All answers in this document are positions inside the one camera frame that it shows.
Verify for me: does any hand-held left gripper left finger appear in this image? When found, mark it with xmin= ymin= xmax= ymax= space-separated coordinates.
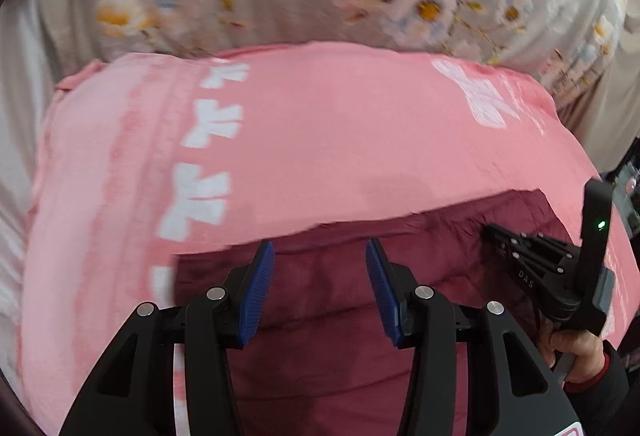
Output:
xmin=59 ymin=240 xmax=277 ymax=436

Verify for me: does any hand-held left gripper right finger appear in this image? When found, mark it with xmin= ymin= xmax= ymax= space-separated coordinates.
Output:
xmin=365 ymin=238 xmax=583 ymax=436

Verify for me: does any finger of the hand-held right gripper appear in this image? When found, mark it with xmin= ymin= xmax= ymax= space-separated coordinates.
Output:
xmin=481 ymin=223 xmax=576 ymax=267
xmin=497 ymin=243 xmax=568 ymax=277

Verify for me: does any maroon puffer jacket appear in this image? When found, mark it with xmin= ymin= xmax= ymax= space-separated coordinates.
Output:
xmin=170 ymin=188 xmax=592 ymax=436

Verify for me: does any person's right forearm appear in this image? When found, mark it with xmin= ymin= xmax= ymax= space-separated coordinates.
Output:
xmin=562 ymin=340 xmax=640 ymax=436

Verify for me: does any person's right hand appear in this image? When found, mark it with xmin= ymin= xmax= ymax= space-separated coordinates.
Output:
xmin=542 ymin=316 xmax=610 ymax=386

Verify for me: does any pale pleated curtain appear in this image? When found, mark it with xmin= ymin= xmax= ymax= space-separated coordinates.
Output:
xmin=552 ymin=0 xmax=640 ymax=173

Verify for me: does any pink blanket with white bows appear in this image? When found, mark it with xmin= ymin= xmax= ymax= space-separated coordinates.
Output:
xmin=15 ymin=40 xmax=637 ymax=436

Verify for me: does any white curtain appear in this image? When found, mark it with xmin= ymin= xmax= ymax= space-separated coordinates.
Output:
xmin=0 ymin=0 xmax=58 ymax=377

